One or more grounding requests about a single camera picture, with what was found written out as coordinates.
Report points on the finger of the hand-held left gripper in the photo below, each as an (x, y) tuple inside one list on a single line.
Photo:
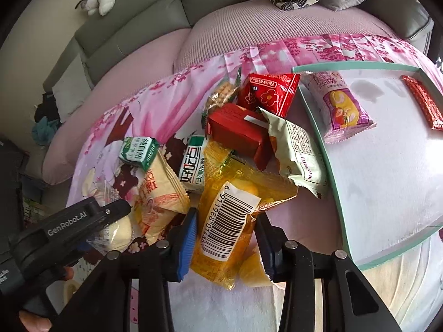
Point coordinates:
[(117, 211)]

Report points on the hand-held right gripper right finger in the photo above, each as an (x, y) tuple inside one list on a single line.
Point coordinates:
[(271, 259)]

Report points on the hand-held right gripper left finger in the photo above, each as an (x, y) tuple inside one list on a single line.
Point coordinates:
[(185, 249)]

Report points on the clear-wrapped bun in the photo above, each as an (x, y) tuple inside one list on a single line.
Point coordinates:
[(119, 230)]

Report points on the cream and orange snack packet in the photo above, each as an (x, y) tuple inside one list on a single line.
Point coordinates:
[(159, 197)]

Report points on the small green carton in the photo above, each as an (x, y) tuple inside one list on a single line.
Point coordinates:
[(138, 152)]

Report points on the white green Korean packet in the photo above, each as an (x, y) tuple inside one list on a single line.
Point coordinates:
[(192, 169)]

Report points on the yellow barcode snack packet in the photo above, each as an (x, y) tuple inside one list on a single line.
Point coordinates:
[(221, 173)]

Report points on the pale green snack packet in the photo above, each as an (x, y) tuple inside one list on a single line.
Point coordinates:
[(301, 152)]

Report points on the red cardboard box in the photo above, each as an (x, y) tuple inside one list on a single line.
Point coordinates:
[(235, 128)]

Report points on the white box with teal rim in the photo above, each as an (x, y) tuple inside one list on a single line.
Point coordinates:
[(380, 162)]

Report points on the corn-print snack packet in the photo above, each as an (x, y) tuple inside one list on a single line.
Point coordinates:
[(221, 96)]

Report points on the red flower-print snack packet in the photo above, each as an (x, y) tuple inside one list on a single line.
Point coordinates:
[(266, 93)]

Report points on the person's left hand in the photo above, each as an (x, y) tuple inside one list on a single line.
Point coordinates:
[(34, 322)]

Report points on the pink printed blanket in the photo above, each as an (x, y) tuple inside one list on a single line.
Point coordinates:
[(145, 121)]

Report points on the teal cloth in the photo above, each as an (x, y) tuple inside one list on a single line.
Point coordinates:
[(45, 131)]

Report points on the dark clothes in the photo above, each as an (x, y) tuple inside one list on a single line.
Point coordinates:
[(46, 109)]

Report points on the pink cake packet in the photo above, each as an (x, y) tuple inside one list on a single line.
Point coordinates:
[(341, 110)]

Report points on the grey sofa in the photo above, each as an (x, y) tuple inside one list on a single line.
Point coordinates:
[(155, 17)]

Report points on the red-orange bar packet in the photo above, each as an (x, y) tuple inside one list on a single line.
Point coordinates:
[(424, 102)]

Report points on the pink sofa seat cover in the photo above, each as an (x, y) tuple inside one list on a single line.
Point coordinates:
[(242, 27)]

